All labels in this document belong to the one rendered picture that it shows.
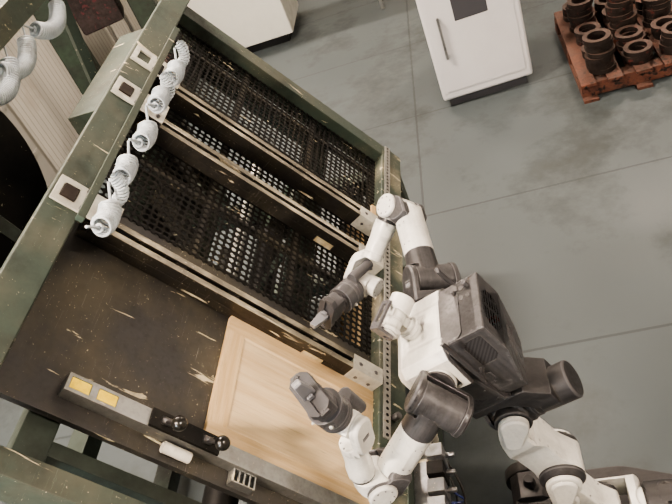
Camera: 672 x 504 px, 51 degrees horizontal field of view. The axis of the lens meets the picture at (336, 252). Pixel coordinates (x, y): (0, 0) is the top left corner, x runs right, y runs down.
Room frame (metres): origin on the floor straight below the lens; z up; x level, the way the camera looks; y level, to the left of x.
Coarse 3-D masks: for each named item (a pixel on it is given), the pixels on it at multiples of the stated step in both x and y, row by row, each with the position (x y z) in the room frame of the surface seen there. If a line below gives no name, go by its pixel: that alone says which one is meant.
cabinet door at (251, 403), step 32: (224, 352) 1.55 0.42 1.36; (256, 352) 1.59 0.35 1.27; (288, 352) 1.63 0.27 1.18; (224, 384) 1.45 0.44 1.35; (256, 384) 1.49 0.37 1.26; (288, 384) 1.52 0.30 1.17; (320, 384) 1.56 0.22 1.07; (352, 384) 1.59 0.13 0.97; (224, 416) 1.36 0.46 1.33; (256, 416) 1.39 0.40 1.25; (288, 416) 1.41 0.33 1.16; (256, 448) 1.29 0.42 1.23; (288, 448) 1.32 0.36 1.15; (320, 448) 1.34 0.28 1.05; (320, 480) 1.24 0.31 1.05
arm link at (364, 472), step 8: (368, 456) 1.09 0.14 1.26; (376, 456) 1.15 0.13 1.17; (352, 464) 1.08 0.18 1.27; (360, 464) 1.08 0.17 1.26; (368, 464) 1.09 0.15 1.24; (376, 464) 1.12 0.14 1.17; (352, 472) 1.09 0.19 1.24; (360, 472) 1.08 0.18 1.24; (368, 472) 1.08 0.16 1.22; (376, 472) 1.10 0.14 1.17; (352, 480) 1.09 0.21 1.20; (360, 480) 1.08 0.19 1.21; (368, 480) 1.08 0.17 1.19; (376, 480) 1.08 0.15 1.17; (384, 480) 1.07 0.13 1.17; (360, 488) 1.08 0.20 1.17; (368, 488) 1.07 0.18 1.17
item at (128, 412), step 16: (64, 384) 1.31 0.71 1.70; (96, 384) 1.33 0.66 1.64; (80, 400) 1.29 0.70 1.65; (96, 400) 1.29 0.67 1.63; (128, 400) 1.31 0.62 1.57; (112, 416) 1.28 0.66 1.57; (128, 416) 1.27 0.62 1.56; (144, 416) 1.28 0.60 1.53; (144, 432) 1.26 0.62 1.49; (160, 432) 1.25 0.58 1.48; (192, 448) 1.24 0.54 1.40; (224, 464) 1.22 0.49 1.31; (240, 464) 1.22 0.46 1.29; (256, 464) 1.23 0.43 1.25; (272, 464) 1.24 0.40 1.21; (256, 480) 1.20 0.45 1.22; (272, 480) 1.19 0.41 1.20; (288, 480) 1.20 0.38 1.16; (304, 480) 1.21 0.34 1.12; (288, 496) 1.19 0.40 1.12; (304, 496) 1.17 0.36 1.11; (320, 496) 1.18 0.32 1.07; (336, 496) 1.19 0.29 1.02
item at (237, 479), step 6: (234, 468) 1.21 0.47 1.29; (228, 474) 1.21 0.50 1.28; (234, 474) 1.19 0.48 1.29; (240, 474) 1.21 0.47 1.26; (246, 474) 1.20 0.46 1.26; (228, 480) 1.19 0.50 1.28; (234, 480) 1.19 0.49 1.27; (240, 480) 1.20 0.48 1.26; (246, 480) 1.20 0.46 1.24; (252, 480) 1.20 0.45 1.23; (234, 486) 1.18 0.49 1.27; (240, 486) 1.17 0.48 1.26; (246, 486) 1.17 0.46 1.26; (252, 486) 1.18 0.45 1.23; (246, 492) 1.17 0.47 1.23
